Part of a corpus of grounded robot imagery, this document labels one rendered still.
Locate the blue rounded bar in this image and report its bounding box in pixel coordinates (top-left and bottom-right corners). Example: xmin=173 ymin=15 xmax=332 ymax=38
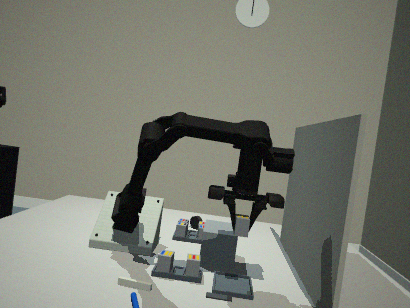
xmin=131 ymin=292 xmax=139 ymax=308

